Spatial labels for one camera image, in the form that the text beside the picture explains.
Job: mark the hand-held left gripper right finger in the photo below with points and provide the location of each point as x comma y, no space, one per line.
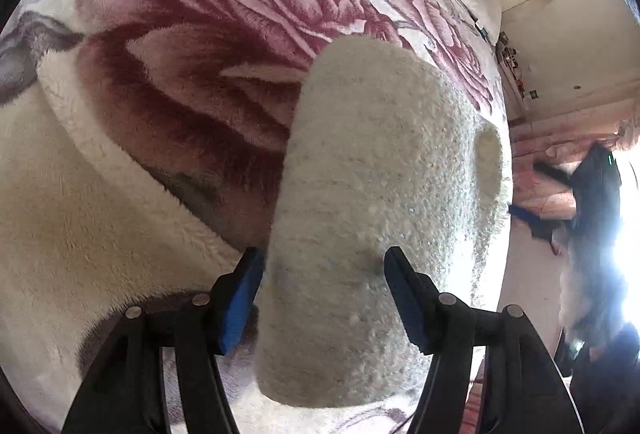
407,299

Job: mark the white fluffy towel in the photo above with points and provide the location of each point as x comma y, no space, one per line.
375,164

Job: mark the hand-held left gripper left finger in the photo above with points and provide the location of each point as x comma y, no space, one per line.
242,299

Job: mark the floral plush blanket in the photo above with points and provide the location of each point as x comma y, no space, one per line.
175,89

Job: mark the pink curtain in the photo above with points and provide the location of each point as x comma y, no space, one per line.
545,144

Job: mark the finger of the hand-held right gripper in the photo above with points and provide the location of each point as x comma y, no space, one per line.
532,220
550,173

